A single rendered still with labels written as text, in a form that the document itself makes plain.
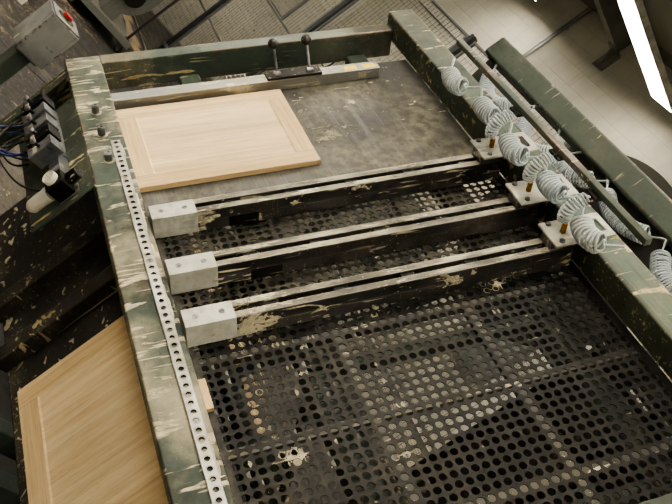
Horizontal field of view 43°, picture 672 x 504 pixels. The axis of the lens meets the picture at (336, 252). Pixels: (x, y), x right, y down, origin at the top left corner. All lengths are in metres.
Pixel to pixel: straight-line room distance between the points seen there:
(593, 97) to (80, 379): 7.37
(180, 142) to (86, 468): 1.03
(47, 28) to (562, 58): 7.44
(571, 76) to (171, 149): 7.20
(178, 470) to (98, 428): 0.61
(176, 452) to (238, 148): 1.17
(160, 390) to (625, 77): 7.78
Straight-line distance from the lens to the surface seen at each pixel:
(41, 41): 2.99
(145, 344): 2.04
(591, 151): 3.15
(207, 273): 2.20
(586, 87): 9.32
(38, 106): 2.83
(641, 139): 8.63
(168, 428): 1.88
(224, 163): 2.63
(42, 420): 2.56
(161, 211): 2.37
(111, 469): 2.29
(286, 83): 3.03
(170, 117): 2.86
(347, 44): 3.33
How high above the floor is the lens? 1.58
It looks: 7 degrees down
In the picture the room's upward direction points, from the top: 55 degrees clockwise
